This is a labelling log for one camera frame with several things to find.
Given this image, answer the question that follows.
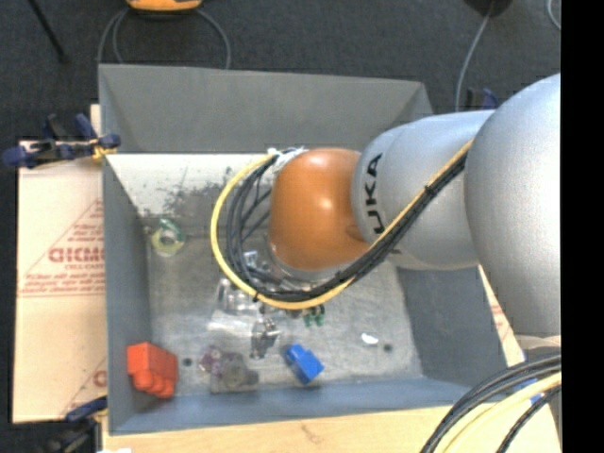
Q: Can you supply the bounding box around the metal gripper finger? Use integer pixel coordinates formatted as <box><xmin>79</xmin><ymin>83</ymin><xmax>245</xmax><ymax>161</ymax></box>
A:
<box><xmin>250</xmin><ymin>320</ymin><xmax>267</xmax><ymax>361</ymax></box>
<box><xmin>263</xmin><ymin>319</ymin><xmax>283</xmax><ymax>349</ymax></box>

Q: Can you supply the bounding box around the blue toy brick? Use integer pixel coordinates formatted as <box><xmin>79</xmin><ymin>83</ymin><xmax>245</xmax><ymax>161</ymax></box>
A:
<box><xmin>282</xmin><ymin>344</ymin><xmax>326</xmax><ymax>386</ymax></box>

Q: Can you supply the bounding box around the grey metal bin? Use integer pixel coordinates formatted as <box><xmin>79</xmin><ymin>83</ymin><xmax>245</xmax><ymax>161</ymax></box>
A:
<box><xmin>97</xmin><ymin>63</ymin><xmax>526</xmax><ymax>436</ymax></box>

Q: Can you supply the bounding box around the green and yellow ring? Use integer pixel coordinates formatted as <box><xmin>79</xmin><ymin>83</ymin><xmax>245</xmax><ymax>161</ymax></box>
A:
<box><xmin>151</xmin><ymin>218</ymin><xmax>186</xmax><ymax>258</ymax></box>

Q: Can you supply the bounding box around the purple small toy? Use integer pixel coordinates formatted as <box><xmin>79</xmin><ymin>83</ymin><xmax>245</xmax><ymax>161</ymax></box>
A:
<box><xmin>198</xmin><ymin>344</ymin><xmax>233</xmax><ymax>377</ymax></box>

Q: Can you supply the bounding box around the grey round disc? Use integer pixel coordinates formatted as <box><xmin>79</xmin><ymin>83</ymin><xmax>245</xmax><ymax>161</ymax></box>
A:
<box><xmin>209</xmin><ymin>351</ymin><xmax>260</xmax><ymax>394</ymax></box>

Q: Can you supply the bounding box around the red toy brick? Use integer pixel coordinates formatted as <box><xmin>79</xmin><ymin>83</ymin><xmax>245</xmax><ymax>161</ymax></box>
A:
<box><xmin>126</xmin><ymin>341</ymin><xmax>180</xmax><ymax>400</ymax></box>

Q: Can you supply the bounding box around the brown cardboard board, red print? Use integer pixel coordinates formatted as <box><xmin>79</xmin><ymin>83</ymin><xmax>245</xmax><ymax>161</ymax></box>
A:
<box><xmin>11</xmin><ymin>104</ymin><xmax>109</xmax><ymax>425</ymax></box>

